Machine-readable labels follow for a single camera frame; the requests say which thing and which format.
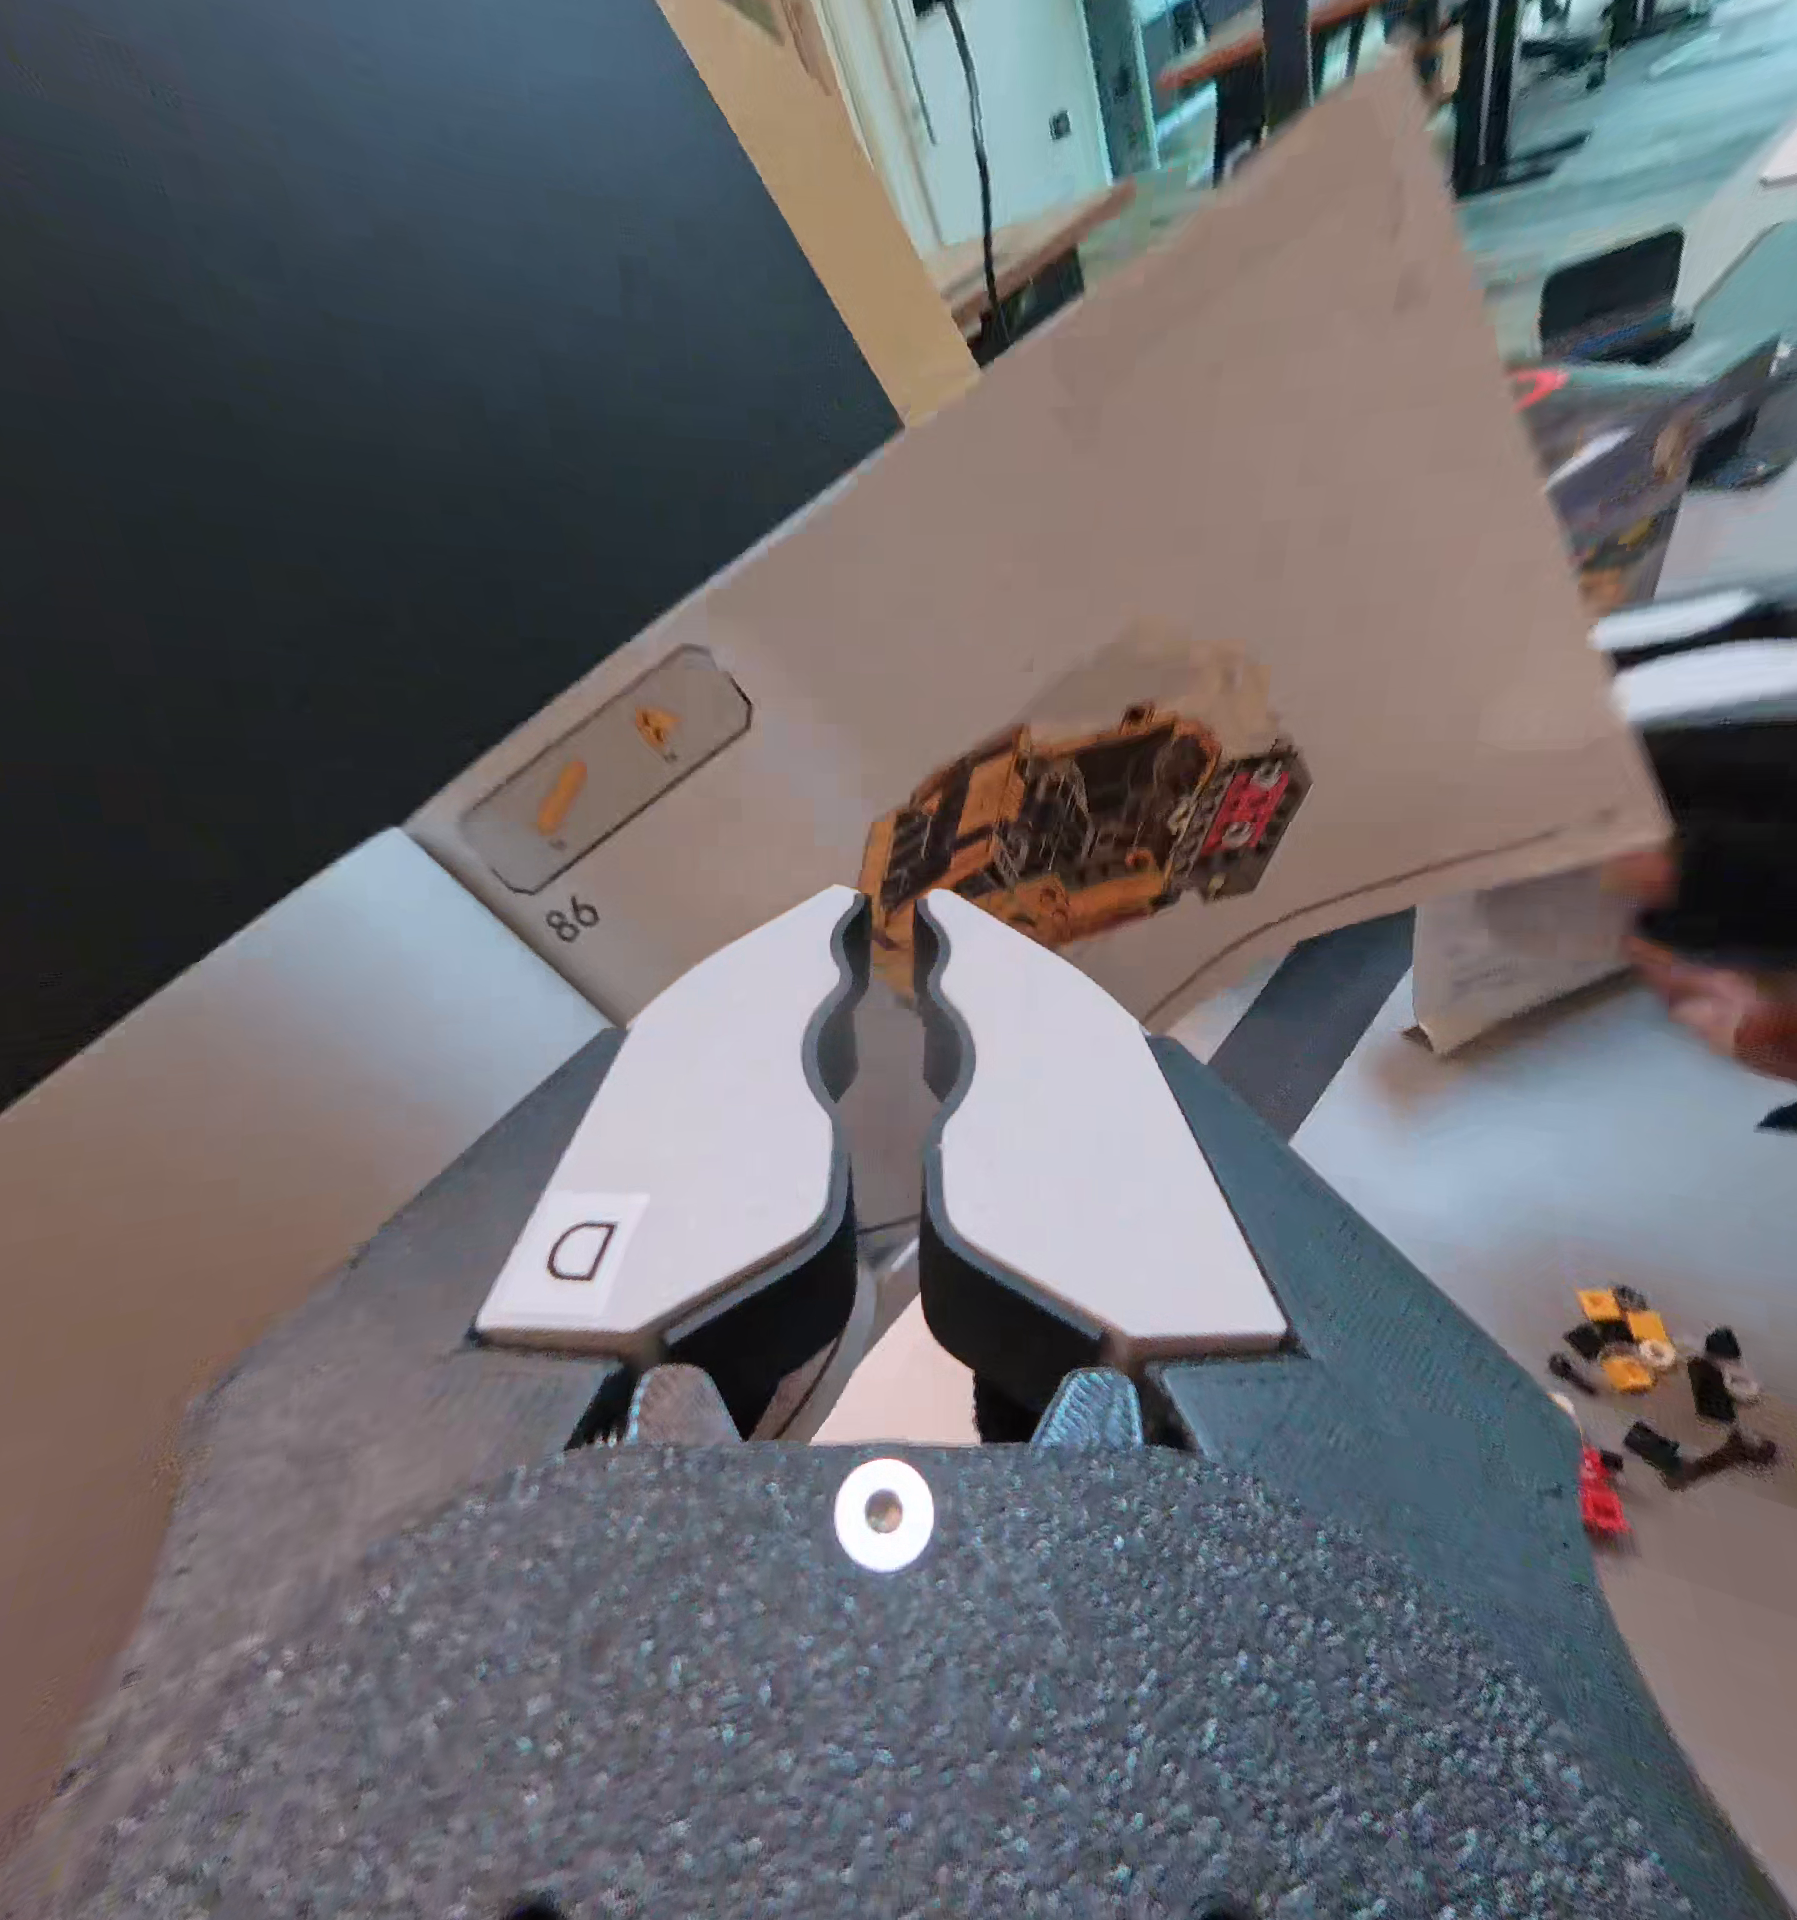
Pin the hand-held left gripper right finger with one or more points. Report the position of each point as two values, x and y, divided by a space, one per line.
1110 1184

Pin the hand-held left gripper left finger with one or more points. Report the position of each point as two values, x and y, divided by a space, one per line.
690 1168

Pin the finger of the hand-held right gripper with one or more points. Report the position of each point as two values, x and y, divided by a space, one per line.
1677 618
1737 682

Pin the pile of small lego pieces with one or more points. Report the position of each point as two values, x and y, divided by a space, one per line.
1640 1325

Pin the lego instruction booklet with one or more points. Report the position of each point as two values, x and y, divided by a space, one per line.
1139 524

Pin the black lego set box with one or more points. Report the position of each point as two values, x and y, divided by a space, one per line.
1617 462

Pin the red lego minifigure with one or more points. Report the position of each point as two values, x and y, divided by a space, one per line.
1600 1484

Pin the person's right hand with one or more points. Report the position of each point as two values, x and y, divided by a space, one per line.
1769 1034

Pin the white printed paper bag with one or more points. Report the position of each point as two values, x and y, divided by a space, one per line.
1513 942

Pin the wooden desk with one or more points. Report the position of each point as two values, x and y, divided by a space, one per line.
1050 241

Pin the black panel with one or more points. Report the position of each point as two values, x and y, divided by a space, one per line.
312 374

